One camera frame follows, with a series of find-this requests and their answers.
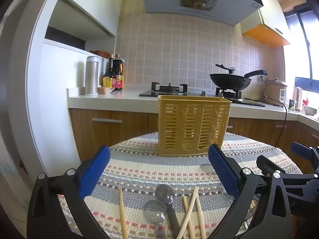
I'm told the red label sauce bottle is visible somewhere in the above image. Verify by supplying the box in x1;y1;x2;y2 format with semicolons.
112;54;124;91

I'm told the black power cable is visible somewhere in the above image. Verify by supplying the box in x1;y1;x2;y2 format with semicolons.
244;97;287;148

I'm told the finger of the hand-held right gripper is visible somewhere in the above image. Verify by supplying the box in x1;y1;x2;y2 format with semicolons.
290;141;319;171
256;154;319;183

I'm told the dark grey spoon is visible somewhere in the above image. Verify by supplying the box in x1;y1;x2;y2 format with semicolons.
155;184;181;239

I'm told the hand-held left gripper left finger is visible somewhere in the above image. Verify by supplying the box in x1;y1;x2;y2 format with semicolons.
26;145;111;239

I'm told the black gas stove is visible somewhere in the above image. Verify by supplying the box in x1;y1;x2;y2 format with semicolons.
139;82;266;107

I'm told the grey range hood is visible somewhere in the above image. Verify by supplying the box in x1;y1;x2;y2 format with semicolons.
138;0;264;26

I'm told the pale plastic jug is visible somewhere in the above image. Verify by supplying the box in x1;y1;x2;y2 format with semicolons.
293;87;304;112

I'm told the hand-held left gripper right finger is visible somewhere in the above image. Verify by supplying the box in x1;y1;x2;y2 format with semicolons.
208;143;292;239

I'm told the bamboo chopstick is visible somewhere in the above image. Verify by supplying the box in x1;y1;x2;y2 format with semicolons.
182;196;196;239
119;187;129;239
176;186;200;239
195;196;207;239

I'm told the striped woven tablecloth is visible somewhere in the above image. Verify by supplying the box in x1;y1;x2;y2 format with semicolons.
56;132;303;239

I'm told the steel thermos flask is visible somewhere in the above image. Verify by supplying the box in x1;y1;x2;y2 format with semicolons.
85;56;99;96

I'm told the white bowl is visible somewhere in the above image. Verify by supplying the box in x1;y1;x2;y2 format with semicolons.
303;105;317;116

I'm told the yellow label sauce bottle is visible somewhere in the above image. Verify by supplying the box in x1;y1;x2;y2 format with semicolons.
103;54;117;89

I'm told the white tall cabinet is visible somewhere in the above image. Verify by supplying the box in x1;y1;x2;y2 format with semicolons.
26;0;136;172

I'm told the white kitchen countertop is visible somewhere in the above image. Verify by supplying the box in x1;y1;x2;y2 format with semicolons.
67;87;319;130

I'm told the orange wall cabinet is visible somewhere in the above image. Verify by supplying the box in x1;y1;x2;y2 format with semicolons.
240;0;292;48

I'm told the beige rice cooker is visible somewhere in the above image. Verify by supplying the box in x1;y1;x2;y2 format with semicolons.
264;78;288;105

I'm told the yellow plastic utensil basket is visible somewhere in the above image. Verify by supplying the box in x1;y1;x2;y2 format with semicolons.
157;95;232;158

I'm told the clear plastic spoon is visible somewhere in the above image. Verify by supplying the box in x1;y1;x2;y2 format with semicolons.
143;200;166;239
201;164;235;200

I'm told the black wok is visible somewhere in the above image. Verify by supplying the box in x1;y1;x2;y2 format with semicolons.
209;70;268;91

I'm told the kitchen window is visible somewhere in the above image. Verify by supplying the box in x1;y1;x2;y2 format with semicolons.
284;4;319;95

